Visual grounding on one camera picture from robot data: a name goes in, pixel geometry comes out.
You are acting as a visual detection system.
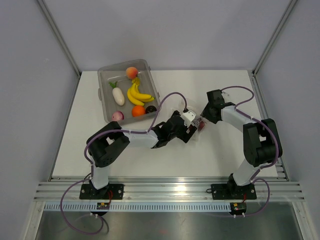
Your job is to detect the clear zip top bag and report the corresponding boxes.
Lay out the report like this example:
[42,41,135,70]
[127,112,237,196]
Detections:
[172,97,211,147]

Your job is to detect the dark red toy plum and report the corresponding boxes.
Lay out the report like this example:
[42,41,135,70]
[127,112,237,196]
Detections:
[196,119,206,132]

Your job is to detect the dark round toy fruit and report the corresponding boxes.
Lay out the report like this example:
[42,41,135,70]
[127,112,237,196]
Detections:
[145,105,157,114]

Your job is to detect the orange toy fruit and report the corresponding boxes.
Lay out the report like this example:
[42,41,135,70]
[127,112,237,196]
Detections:
[131,105,146,117]

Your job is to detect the yellow white-dotted toy food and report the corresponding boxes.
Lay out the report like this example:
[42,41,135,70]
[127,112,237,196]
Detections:
[127,77,155,106]

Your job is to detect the purple white-dotted toy food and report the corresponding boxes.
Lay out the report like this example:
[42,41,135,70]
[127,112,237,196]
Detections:
[111,111,125,121]

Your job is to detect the white toy food piece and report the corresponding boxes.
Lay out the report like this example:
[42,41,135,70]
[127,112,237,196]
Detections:
[109,81,125,106]

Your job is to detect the orange pink toy peach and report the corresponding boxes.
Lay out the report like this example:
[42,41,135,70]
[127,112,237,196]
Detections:
[125,66,139,80]

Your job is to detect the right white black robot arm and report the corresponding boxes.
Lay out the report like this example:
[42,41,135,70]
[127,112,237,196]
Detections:
[201,86,283,198]

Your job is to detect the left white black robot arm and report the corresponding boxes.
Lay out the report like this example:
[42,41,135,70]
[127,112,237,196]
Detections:
[79,109,198,200]

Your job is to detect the clear grey plastic bin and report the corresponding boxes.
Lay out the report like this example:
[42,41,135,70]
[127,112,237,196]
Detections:
[97,59,160,124]

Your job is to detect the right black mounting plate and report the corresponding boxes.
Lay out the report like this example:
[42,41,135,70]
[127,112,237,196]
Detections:
[210,183,257,200]

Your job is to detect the black mounting plate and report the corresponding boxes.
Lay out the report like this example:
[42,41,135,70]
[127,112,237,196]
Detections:
[210,183,257,200]
[79,183,124,200]

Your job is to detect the right small circuit board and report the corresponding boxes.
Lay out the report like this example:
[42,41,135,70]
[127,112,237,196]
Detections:
[231,202,247,212]

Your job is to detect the small circuit board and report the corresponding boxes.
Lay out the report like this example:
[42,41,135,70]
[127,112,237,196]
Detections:
[96,202,110,210]
[231,202,247,212]

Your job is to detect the left small circuit board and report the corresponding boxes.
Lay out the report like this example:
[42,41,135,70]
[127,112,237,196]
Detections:
[96,202,110,210]

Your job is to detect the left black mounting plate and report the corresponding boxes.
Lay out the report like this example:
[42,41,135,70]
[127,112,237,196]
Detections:
[79,183,124,200]

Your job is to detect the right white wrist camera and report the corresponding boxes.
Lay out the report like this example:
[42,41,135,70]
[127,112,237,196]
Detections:
[221,91,231,99]

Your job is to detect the white slotted cable duct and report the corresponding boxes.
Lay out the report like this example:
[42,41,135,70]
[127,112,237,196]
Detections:
[44,201,231,213]

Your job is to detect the right aluminium frame post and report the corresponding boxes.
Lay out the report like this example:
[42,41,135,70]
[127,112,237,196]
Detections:
[251,0,300,76]

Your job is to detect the aluminium frame post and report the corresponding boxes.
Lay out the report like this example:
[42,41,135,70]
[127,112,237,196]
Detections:
[37,0,81,76]
[251,0,300,76]

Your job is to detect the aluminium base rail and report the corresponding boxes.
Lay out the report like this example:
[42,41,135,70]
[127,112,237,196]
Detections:
[33,177,305,203]

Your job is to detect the left aluminium frame post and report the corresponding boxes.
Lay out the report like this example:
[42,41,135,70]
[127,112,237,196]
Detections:
[37,0,81,76]

